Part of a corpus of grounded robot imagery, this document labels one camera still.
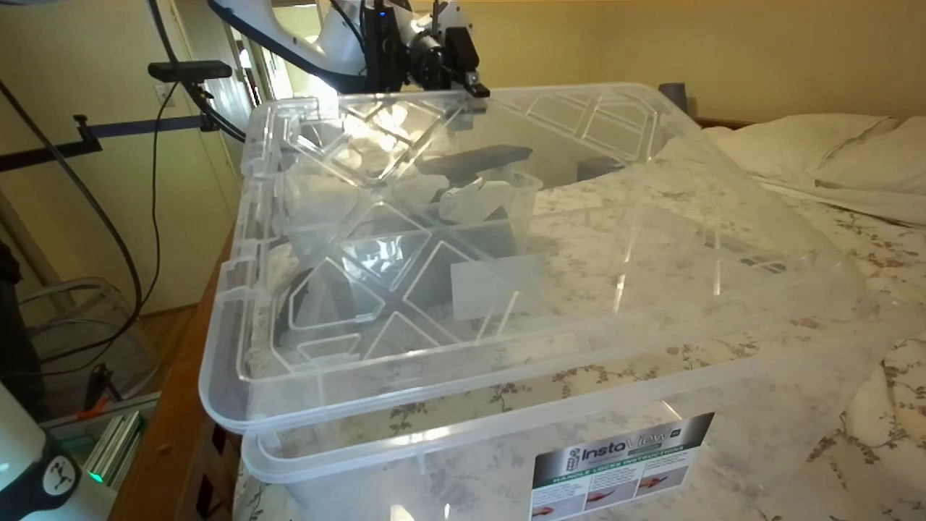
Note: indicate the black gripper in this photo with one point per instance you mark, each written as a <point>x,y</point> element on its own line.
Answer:
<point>431,51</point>

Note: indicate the clear plastic box lid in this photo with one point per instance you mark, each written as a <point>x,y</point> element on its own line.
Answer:
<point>405,246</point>

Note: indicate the white box label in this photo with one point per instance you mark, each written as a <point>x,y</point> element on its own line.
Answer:
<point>613,469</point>

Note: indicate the floral bed sheet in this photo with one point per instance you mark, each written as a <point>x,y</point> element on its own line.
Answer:
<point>849,291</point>

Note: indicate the wooden bed footboard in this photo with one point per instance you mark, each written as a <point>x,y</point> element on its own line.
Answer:
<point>185,463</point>

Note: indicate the right white pillow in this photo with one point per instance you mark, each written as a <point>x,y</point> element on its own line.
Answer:
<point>849,160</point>

